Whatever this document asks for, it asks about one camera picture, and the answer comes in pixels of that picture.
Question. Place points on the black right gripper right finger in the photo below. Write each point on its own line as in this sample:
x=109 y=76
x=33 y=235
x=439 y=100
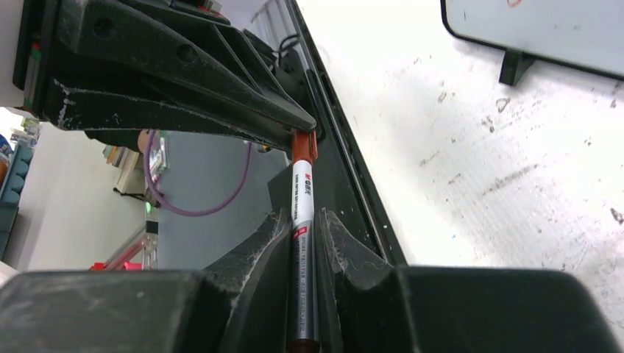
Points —
x=370 y=305

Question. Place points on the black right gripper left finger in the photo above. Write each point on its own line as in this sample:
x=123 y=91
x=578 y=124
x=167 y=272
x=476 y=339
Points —
x=236 y=304

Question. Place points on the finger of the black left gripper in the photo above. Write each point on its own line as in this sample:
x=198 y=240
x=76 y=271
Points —
x=169 y=51
x=116 y=119

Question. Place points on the white marker pen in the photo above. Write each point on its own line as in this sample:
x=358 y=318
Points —
x=302 y=314

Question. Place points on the red marker cap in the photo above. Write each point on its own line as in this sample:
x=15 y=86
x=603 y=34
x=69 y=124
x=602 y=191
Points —
x=304 y=146

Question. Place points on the black framed whiteboard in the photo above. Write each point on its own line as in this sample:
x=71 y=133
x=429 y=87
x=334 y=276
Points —
x=582 y=34

